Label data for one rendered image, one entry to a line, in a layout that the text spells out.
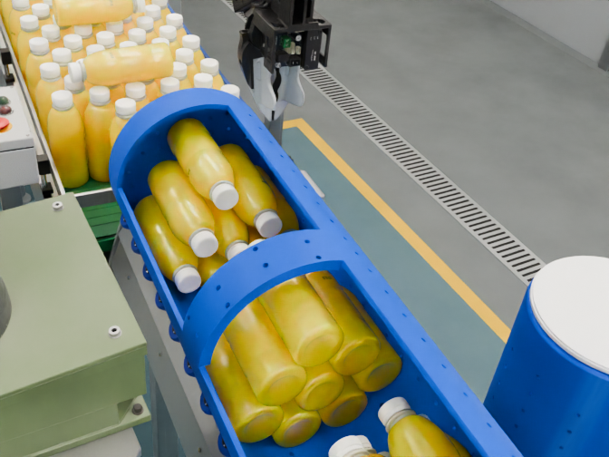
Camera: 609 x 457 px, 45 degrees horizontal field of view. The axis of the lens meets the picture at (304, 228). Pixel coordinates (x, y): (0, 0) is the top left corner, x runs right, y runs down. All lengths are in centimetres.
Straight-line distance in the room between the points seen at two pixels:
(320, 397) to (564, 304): 46
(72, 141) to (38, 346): 82
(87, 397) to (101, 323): 7
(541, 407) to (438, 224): 191
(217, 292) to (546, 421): 62
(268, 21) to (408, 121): 297
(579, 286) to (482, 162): 232
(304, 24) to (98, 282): 36
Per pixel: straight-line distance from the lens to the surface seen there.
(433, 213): 317
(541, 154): 378
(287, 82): 93
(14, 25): 198
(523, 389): 130
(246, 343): 95
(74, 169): 158
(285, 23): 84
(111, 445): 83
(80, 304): 80
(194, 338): 95
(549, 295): 127
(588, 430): 128
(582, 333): 123
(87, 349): 76
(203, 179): 115
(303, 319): 90
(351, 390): 103
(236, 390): 98
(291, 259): 91
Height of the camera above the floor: 182
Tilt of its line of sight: 38 degrees down
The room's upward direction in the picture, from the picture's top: 7 degrees clockwise
